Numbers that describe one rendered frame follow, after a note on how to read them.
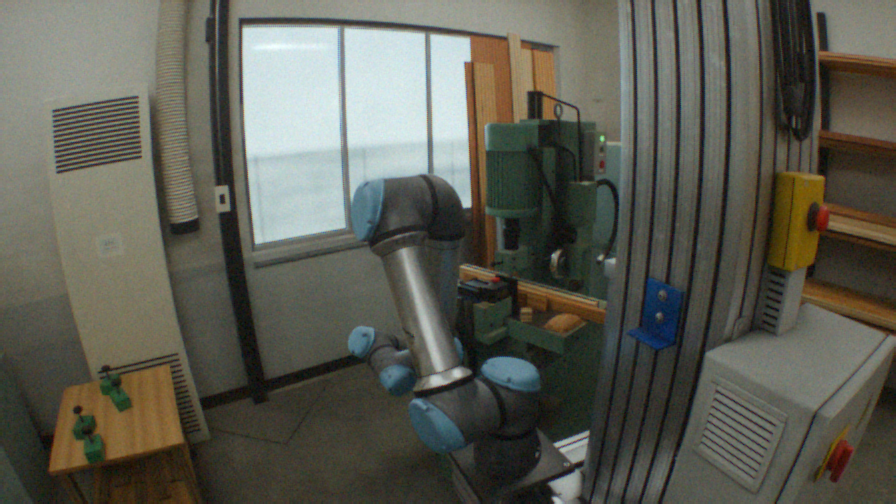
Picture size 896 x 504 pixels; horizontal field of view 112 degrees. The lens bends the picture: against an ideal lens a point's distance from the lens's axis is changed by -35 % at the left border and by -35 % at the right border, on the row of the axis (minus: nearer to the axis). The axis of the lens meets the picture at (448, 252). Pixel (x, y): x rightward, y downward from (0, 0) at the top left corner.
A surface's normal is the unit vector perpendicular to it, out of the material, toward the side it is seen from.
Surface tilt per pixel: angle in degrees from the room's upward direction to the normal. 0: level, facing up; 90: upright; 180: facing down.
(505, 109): 87
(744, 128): 90
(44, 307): 90
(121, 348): 90
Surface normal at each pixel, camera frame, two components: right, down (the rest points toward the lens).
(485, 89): 0.58, 0.15
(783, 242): -0.93, 0.12
